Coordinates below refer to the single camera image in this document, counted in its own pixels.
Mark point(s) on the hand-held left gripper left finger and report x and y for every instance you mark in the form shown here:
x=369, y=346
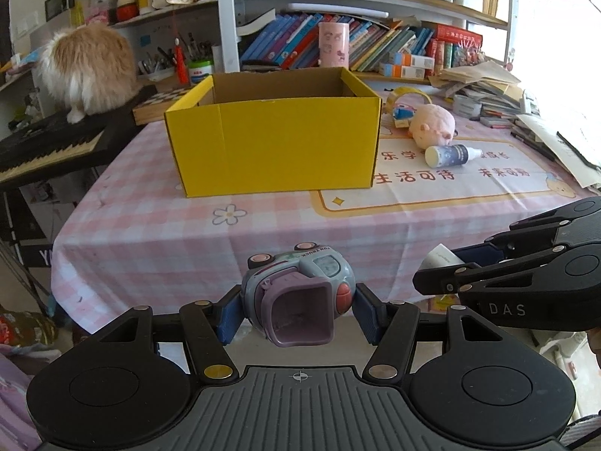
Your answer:
x=230, y=319

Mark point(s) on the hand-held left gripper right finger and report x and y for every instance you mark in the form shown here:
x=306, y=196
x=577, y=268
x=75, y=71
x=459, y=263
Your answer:
x=368, y=314

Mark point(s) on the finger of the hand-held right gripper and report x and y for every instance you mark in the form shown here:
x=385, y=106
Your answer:
x=483, y=252
x=441, y=282

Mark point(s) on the white tube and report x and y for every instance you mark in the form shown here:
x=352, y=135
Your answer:
x=441, y=256

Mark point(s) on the blue purple toy truck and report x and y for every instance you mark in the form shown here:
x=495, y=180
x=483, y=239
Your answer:
x=296, y=286

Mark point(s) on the small blue white bottle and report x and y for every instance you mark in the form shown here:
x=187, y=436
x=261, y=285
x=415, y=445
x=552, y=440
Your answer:
x=450, y=155

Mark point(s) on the pink plush toy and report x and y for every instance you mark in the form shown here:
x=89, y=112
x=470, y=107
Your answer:
x=432, y=124

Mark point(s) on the blue plastic bag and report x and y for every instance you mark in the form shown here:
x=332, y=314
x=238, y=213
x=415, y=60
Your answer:
x=402, y=113

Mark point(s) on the yellow tape roll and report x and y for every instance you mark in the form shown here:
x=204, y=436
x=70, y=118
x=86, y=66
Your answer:
x=411, y=94

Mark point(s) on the yellow cardboard box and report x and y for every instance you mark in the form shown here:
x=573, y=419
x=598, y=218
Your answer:
x=272, y=145

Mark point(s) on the printed cartoon desk mat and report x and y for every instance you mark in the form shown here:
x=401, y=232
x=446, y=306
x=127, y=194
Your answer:
x=446, y=188

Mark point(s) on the pile of papers and booklets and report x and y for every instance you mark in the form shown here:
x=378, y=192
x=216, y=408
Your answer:
x=483, y=84

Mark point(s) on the orange white small box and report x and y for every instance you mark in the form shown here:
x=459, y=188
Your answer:
x=415, y=60
x=401, y=71

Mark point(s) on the red boxed dictionary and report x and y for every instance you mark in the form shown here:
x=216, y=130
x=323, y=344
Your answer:
x=458, y=42

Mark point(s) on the black keyboard stand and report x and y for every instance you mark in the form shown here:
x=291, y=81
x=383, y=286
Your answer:
x=23, y=244

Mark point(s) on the wooden chessboard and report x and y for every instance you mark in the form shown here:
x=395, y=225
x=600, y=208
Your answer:
x=155, y=103

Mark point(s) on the white jar with green lid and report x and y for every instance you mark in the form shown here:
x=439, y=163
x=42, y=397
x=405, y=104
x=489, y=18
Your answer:
x=200, y=74

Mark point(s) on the black electronic keyboard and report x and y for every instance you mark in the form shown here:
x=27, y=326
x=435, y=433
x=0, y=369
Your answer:
x=56, y=141

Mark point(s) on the black stapler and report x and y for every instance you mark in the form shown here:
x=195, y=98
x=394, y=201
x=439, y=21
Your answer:
x=260, y=66

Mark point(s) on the pink cylindrical cup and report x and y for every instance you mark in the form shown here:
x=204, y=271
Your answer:
x=334, y=44

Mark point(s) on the red tassel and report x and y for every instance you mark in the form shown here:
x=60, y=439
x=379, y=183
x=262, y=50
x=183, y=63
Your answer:
x=181, y=63

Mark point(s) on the holder with brushes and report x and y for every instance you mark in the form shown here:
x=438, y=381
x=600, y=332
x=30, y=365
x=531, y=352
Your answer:
x=157, y=68

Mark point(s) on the row of leaning books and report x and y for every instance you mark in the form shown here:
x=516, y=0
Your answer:
x=291, y=40

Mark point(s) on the orange white fluffy cat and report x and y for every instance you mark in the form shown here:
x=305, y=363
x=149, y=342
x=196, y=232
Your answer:
x=89, y=70

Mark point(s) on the white bookshelf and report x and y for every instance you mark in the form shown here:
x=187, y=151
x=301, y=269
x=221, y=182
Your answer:
x=227, y=19

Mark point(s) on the red white figurine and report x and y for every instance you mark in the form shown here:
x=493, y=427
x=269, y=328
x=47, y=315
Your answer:
x=126, y=7

